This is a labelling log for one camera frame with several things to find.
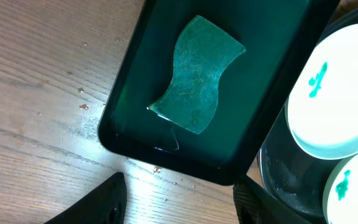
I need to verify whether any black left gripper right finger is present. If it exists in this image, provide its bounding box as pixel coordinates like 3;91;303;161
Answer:
233;175;310;224

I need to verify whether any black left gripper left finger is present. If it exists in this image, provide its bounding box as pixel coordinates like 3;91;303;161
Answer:
45;172;127;224

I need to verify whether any mint green plate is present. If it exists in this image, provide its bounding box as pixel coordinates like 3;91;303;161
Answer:
323;154;358;224
287;24;358;160

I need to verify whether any green sponge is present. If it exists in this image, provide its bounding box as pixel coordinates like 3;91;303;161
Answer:
149;16;246;134

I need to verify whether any round black tray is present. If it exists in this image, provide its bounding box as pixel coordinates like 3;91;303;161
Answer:
259;9;358;223

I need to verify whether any rectangular black tray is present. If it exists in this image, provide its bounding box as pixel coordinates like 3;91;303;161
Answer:
98;0;338;185

